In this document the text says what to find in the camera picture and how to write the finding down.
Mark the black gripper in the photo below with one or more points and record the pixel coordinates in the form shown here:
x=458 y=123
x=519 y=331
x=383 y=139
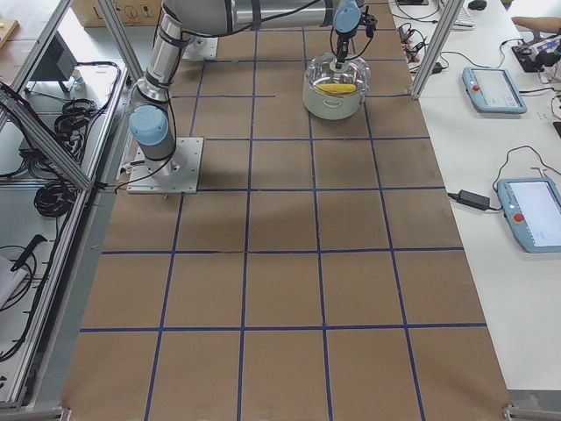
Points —
x=341 y=42

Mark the glass pot lid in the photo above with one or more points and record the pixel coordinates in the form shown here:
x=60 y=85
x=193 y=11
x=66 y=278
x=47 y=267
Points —
x=322 y=70

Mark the yellow corn cob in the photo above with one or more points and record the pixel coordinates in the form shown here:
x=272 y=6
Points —
x=336 y=89

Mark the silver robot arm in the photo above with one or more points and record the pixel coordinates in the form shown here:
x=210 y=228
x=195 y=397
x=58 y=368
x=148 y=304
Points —
x=184 y=21

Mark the pale green cooking pot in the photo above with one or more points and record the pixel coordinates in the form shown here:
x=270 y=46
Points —
x=330 y=107

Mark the far blue teach pendant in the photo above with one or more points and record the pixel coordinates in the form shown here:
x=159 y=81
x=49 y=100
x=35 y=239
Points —
x=493 y=91

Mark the blue teach pendant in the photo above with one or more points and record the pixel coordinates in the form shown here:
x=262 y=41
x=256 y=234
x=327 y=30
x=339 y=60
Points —
x=532 y=209
x=493 y=91

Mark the black power adapter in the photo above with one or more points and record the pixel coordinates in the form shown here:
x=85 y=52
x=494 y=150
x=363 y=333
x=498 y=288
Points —
x=473 y=200

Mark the near blue teach pendant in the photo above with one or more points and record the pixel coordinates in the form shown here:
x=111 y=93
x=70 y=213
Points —
x=532 y=209

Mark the cardboard box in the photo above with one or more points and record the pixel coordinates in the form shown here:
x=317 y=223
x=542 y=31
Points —
x=130 y=12

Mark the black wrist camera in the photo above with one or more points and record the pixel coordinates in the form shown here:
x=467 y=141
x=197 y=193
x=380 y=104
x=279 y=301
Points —
x=370 y=23

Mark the aluminium frame post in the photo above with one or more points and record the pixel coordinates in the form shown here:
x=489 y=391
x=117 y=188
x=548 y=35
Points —
x=437 y=41

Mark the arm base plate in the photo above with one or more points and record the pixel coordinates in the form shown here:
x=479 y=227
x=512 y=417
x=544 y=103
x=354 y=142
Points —
x=200 y=49
x=180 y=174

